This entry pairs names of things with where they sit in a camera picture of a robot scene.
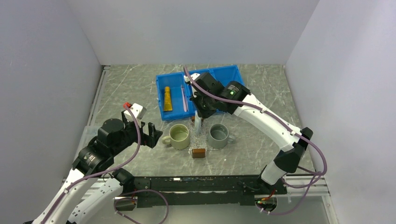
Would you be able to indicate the clear acrylic toothbrush holder tray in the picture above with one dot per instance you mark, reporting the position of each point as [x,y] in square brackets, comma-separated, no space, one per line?
[198,147]

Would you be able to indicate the yellow toothpaste tube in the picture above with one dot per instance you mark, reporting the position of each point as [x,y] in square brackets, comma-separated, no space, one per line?
[167,100]

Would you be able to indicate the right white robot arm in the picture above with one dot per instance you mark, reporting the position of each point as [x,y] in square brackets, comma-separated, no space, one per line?
[291,140]

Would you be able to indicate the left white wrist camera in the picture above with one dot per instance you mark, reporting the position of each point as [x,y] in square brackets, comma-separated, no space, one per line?
[137,110]

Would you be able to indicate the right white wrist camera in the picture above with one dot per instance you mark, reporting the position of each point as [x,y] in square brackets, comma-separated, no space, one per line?
[193,76]

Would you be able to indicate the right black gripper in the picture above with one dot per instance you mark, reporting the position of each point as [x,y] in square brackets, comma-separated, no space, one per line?
[203,114]

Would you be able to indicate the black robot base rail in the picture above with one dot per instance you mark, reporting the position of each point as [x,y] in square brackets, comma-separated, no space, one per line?
[149,191]

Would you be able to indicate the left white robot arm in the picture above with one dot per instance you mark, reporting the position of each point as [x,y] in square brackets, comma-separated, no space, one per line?
[91,180]

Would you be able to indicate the white green-capped toothpaste tube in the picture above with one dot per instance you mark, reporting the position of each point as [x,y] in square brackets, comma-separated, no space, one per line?
[198,125]

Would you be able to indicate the pink toothbrush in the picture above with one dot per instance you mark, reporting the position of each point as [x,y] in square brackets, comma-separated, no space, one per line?
[185,105]

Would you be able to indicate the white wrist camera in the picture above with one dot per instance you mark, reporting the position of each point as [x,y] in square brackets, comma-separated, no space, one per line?
[193,76]
[137,110]

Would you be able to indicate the grey ceramic mug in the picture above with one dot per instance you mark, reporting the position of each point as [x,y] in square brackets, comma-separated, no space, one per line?
[219,136]

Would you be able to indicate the cream ceramic mug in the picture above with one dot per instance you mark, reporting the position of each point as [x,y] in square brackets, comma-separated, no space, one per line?
[178,138]

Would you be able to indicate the clear plastic screw box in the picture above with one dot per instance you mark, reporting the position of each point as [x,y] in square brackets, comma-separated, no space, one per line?
[89,132]

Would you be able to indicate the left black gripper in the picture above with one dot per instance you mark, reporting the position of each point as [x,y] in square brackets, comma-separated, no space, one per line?
[152,140]

